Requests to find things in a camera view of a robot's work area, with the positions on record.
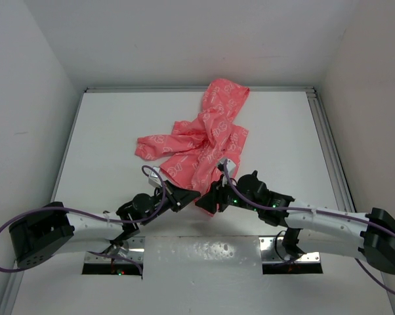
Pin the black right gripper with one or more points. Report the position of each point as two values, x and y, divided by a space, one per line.
210 200

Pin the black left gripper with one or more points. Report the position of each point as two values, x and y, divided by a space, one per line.
178 197

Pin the pink hooded jacket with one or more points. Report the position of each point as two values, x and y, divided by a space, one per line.
194 148

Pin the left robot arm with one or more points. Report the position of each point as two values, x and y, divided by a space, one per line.
38 236

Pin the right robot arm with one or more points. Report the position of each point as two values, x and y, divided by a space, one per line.
369 237

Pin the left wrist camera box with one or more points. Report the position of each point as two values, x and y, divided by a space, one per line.
154 177

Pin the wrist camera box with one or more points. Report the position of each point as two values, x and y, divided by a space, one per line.
154 177
226 165

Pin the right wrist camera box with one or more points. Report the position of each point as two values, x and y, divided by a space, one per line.
226 165

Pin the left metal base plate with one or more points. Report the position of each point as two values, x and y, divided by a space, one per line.
132 249

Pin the metal base plate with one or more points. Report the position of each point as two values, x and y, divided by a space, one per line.
272 251
132 249

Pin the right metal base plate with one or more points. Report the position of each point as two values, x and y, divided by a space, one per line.
272 251

